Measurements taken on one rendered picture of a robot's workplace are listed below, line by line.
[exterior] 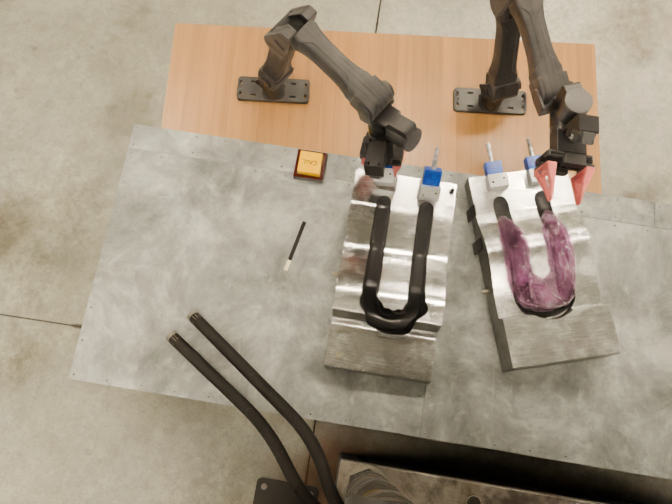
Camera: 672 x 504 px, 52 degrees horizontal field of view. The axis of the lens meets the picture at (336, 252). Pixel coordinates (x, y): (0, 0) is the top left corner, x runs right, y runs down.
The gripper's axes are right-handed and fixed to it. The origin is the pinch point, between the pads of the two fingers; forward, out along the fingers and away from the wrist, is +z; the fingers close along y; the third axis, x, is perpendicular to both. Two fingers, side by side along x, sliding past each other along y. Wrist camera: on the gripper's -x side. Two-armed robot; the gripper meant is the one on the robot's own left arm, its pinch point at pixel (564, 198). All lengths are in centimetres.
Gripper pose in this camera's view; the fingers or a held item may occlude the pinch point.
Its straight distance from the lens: 150.3
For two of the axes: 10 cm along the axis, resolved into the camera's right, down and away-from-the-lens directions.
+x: -1.7, 2.6, 9.5
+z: -0.8, 9.6, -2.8
